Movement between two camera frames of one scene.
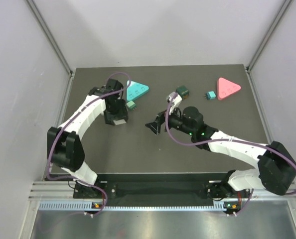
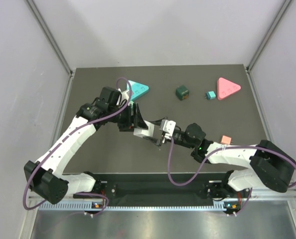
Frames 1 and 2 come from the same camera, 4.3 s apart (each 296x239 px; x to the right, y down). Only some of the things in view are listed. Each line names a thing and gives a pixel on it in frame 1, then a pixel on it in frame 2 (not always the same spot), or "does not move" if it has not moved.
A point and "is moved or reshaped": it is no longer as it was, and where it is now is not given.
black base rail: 176,186 does not move
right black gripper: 155,126 to 158,142
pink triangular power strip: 225,87 does not move
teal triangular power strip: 135,89 does not move
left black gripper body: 117,111 to 125,120
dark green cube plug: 183,91 does not move
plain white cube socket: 119,122 is moved or reshaped
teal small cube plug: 210,95 does not move
